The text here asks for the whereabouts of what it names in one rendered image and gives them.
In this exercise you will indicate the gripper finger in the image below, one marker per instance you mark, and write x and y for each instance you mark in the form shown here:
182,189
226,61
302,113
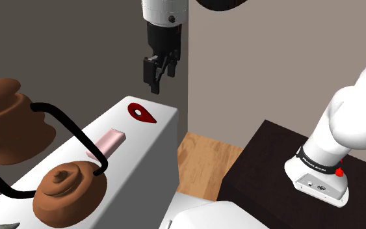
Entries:
151,71
171,68

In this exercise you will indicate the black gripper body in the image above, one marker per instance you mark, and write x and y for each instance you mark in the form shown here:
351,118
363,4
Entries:
163,39

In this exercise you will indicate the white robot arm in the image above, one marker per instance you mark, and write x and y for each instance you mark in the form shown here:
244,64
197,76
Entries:
328,139

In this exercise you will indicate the red teardrop-shaped pick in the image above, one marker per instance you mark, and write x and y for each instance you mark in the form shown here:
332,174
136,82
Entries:
144,116

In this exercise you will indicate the pink bar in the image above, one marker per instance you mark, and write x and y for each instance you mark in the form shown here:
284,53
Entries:
109,141

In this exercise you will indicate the dark robot stand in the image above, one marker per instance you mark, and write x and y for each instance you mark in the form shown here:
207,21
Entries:
258,177

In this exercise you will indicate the brown vase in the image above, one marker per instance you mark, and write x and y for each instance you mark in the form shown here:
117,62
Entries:
8,123

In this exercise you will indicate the grey pointed thing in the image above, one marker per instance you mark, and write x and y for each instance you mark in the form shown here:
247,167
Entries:
6,226

